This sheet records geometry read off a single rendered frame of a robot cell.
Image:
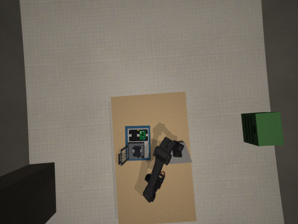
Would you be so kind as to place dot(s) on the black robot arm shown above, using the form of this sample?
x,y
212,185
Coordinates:
x,y
162,156

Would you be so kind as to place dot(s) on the green circuit board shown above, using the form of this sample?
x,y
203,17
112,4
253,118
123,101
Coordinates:
x,y
142,135

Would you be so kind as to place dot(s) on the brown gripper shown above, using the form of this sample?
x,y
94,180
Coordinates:
x,y
160,181

